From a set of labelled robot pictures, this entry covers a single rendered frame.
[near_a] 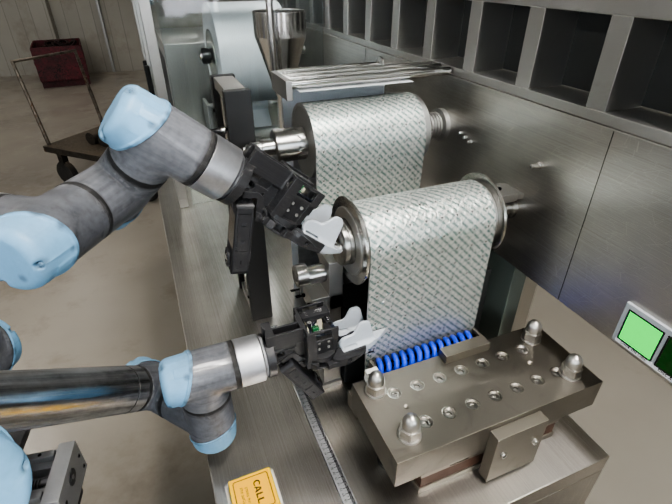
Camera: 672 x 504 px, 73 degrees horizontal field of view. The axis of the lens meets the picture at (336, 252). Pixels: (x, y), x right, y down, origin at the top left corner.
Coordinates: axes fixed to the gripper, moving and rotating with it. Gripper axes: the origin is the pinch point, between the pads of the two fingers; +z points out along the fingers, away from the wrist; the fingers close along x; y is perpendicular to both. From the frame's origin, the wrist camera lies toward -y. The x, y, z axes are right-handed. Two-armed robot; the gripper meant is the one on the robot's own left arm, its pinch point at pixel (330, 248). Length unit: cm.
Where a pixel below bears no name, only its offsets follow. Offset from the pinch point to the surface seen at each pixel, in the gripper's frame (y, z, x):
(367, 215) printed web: 7.7, 1.2, -0.7
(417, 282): 3.3, 15.7, -4.2
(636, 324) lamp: 19.1, 31.6, -26.9
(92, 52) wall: -132, -10, 895
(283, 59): 21, 0, 69
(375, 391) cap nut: -14.1, 15.6, -12.4
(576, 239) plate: 24.4, 28.0, -13.1
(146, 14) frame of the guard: 8, -30, 98
